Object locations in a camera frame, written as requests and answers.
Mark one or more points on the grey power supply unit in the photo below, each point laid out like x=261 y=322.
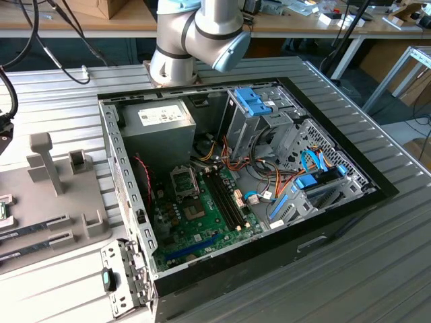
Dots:
x=158 y=141

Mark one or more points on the aluminium profile frame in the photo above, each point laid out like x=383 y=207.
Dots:
x=387 y=79

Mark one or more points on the black RAM slot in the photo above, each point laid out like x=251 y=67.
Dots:
x=225 y=202
x=229 y=202
x=234 y=202
x=220 y=202

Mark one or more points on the dark RAM stick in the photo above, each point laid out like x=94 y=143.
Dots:
x=25 y=250
x=23 y=231

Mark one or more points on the hard disk in blue carrier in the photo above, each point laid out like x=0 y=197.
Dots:
x=306 y=183

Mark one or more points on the CPU socket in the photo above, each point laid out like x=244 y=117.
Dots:
x=184 y=184

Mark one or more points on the blue expansion slot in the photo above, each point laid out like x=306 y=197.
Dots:
x=195 y=246

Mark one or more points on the grey metal disk bay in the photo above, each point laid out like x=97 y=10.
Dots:
x=296 y=210

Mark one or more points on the blue plastic rail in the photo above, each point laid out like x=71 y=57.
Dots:
x=279 y=206

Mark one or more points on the grey parts rack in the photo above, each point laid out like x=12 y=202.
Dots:
x=40 y=202

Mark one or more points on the green motherboard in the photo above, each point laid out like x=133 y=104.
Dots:
x=202 y=232

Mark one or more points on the black slanted pole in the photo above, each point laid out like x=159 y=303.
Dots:
x=351 y=32

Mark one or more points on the metal expansion card bracket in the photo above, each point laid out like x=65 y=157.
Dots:
x=116 y=250

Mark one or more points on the brown cardboard sheet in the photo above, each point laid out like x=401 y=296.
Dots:
x=380 y=57

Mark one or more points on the perforated metal drive cage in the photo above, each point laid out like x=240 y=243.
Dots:
x=313 y=133

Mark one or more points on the long wooden desk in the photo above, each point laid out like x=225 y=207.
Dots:
x=380 y=28

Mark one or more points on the small square CPU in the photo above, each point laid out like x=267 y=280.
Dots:
x=2 y=212

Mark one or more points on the grey metal optical drive cage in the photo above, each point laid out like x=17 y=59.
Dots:
x=240 y=131

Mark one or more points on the open brown cardboard box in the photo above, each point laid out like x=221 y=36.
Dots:
x=400 y=11

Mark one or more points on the small white box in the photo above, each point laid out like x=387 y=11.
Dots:
x=357 y=23
x=325 y=19

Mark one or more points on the black open PC case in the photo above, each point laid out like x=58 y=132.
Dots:
x=235 y=279

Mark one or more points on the blue plastic drive latch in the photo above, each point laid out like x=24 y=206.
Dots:
x=250 y=101

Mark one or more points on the black teal bracket latch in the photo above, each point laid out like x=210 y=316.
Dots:
x=107 y=279

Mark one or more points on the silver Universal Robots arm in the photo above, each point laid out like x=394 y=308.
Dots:
x=208 y=33

